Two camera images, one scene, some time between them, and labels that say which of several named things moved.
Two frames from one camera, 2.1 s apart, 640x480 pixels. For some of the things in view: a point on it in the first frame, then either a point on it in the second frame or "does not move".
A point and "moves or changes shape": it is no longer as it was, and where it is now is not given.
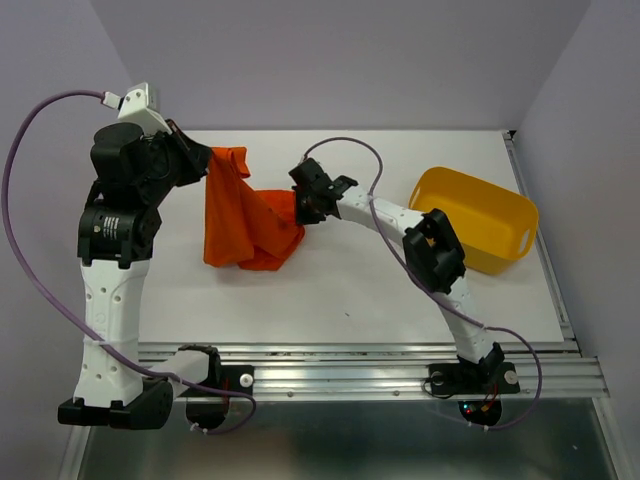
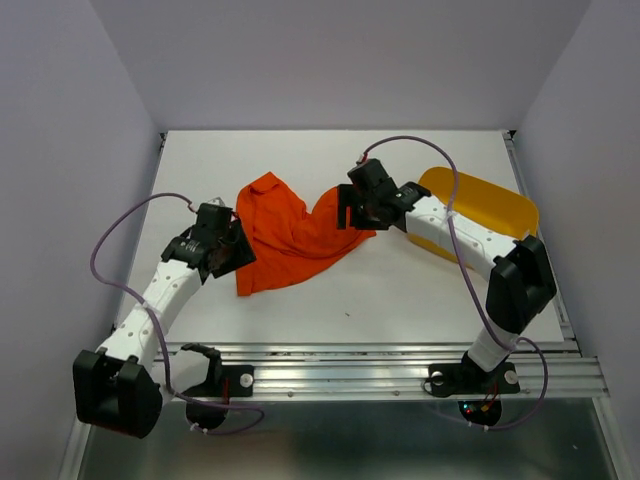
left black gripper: (196, 154) -> (243, 252)
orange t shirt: (256, 229) moves or changes shape
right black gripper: (303, 216) -> (348, 196)
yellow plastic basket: (494, 226) does not move
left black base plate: (231, 377) does not move
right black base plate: (473, 378) does not move
